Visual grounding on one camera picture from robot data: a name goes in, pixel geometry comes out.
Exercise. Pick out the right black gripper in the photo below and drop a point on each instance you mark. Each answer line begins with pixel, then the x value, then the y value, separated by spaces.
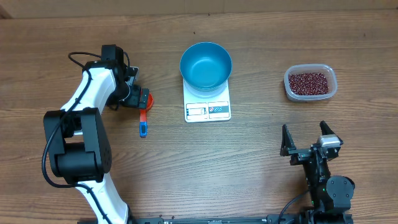
pixel 305 155

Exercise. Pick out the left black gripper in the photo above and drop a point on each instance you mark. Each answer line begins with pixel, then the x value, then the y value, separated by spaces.
pixel 135 98

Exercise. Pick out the orange measuring scoop blue handle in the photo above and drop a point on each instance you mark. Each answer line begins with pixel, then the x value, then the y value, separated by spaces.
pixel 143 127

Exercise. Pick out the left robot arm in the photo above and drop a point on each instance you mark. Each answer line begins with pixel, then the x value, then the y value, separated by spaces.
pixel 77 153

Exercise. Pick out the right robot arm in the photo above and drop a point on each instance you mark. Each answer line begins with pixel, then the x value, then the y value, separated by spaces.
pixel 330 194

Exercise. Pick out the white kitchen scale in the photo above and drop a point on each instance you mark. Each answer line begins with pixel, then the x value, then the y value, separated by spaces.
pixel 206 106

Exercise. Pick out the blue bowl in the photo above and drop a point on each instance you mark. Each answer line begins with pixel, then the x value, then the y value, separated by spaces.
pixel 206 66

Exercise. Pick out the red beans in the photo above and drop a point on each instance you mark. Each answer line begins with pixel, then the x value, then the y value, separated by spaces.
pixel 308 83

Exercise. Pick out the clear plastic container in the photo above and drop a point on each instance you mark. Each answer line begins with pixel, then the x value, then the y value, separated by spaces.
pixel 308 68

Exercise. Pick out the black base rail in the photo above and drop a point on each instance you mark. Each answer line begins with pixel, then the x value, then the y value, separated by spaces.
pixel 270 219

